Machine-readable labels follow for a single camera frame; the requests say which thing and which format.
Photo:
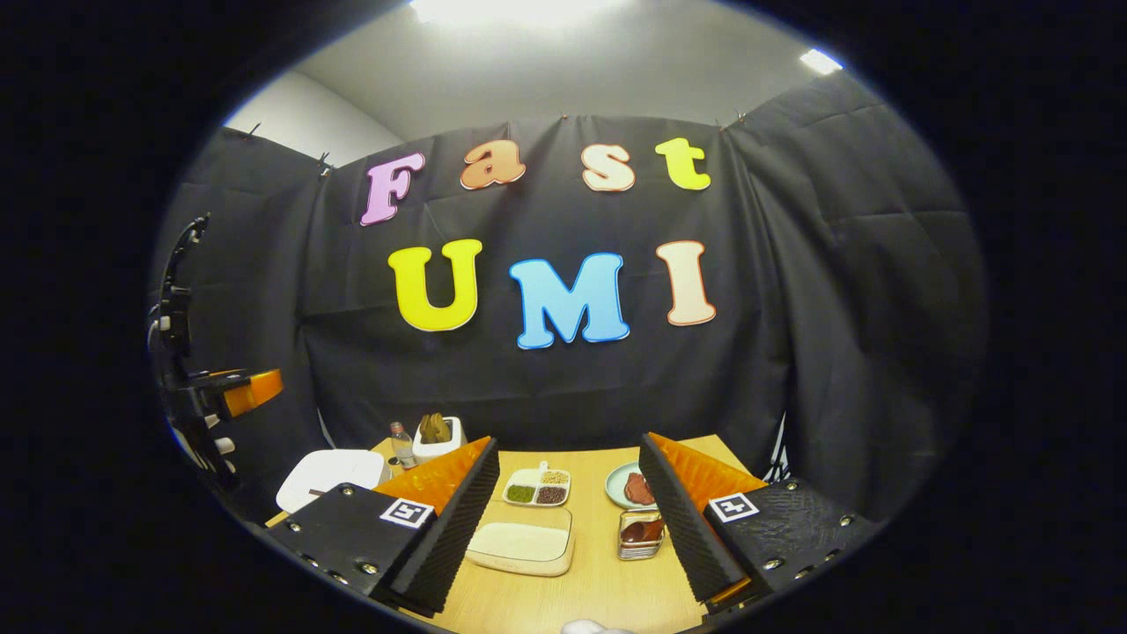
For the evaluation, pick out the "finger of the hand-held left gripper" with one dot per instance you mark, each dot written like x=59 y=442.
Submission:
x=255 y=387

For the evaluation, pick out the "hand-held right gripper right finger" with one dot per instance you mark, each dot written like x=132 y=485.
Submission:
x=687 y=528

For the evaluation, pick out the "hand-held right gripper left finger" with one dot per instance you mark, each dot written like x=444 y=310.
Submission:
x=453 y=528

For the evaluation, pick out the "dark wooden spoon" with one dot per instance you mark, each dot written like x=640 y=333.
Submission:
x=643 y=530

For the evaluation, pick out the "clear box of rice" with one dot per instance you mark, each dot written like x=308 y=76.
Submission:
x=519 y=541

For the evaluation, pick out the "white rice cooker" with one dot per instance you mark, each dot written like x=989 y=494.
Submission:
x=330 y=475

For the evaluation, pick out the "red meat slice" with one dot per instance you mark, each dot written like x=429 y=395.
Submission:
x=638 y=489

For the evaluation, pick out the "white toaster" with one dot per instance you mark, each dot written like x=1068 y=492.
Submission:
x=440 y=452

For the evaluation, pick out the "pale green plate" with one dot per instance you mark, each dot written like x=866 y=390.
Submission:
x=615 y=484

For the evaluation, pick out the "clear plastic water bottle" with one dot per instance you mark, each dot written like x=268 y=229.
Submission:
x=403 y=449

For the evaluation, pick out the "white divided bean dish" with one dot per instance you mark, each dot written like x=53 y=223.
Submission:
x=537 y=484

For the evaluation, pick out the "brown bread slice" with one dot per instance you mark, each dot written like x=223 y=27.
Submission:
x=442 y=428
x=427 y=429

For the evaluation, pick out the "black backdrop cloth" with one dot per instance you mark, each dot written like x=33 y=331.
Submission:
x=836 y=352

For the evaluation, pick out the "large ceiling light panel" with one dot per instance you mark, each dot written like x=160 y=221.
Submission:
x=519 y=9

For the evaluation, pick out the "small ceiling light panel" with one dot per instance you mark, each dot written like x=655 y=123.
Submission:
x=821 y=62

